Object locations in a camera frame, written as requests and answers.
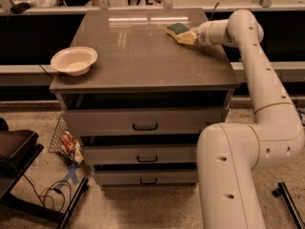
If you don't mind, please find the green and yellow sponge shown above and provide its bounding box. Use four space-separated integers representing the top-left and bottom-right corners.
166 23 190 44

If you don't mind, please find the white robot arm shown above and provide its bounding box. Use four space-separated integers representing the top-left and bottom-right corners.
188 10 304 229

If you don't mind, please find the white paper bowl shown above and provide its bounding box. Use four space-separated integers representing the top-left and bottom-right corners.
51 47 97 76

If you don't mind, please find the grey drawer cabinet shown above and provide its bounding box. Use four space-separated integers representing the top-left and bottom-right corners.
49 7 241 190

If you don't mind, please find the top grey drawer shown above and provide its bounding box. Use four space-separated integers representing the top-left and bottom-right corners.
62 107 229 136

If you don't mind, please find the grey drawer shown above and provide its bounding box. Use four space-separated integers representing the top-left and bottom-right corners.
62 107 229 136
82 144 196 165
92 169 197 186

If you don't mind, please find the bottom grey drawer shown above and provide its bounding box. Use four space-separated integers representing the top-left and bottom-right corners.
92 169 197 186

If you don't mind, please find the middle grey drawer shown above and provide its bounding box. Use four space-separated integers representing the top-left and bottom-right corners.
82 144 196 165

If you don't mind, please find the red snack packet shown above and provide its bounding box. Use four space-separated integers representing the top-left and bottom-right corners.
61 132 74 153

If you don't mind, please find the black bar with wheel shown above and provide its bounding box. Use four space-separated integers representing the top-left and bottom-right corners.
272 182 305 229

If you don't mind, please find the blue tape cross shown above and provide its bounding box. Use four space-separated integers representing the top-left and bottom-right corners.
63 166 79 185

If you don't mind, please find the black cart stand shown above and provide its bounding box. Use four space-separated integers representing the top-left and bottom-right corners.
0 118 89 229

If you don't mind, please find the wire mesh basket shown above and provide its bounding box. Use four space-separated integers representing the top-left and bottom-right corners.
49 115 83 166

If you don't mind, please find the black cable on floor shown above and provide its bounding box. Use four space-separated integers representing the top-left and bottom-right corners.
22 174 73 213

